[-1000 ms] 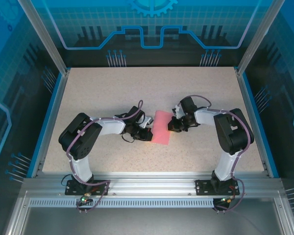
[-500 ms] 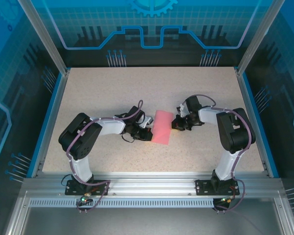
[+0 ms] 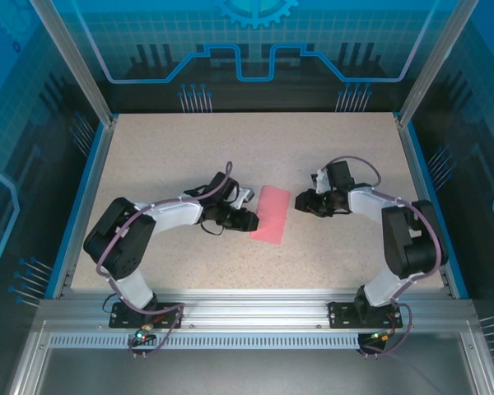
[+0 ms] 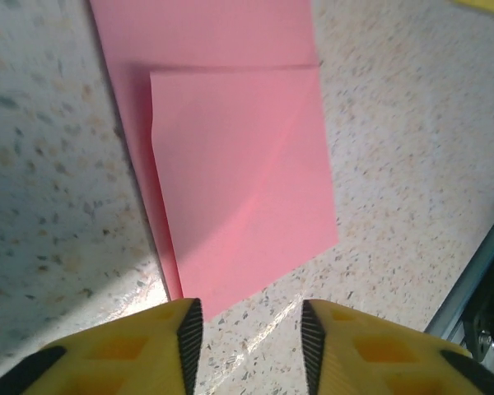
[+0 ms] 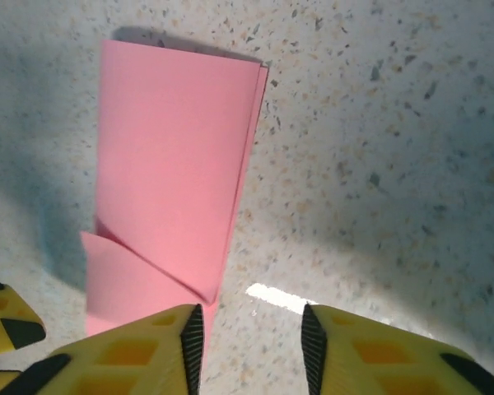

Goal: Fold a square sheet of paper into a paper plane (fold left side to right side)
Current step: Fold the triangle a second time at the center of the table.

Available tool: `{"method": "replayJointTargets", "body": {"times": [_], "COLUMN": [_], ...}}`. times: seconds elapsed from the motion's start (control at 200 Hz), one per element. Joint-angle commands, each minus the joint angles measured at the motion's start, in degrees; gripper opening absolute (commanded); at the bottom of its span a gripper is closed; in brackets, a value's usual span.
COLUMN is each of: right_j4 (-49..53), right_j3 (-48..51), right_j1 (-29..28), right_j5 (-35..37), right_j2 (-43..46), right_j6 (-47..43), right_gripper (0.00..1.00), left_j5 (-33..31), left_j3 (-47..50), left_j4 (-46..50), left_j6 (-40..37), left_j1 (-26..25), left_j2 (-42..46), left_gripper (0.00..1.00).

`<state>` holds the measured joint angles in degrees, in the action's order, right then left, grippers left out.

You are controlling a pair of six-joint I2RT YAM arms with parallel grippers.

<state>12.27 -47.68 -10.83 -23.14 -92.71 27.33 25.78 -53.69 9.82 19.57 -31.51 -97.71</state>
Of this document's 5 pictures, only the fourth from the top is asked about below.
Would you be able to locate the pink cloth square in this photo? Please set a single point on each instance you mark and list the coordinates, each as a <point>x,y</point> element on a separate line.
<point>239,164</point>

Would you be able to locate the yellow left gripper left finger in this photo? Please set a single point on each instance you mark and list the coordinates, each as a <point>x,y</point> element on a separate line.
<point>119,358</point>

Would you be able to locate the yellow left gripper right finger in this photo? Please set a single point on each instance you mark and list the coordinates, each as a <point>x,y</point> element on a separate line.
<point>387,362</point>

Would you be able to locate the long aluminium mounting rail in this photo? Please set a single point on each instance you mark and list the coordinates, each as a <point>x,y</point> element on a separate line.
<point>483,263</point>

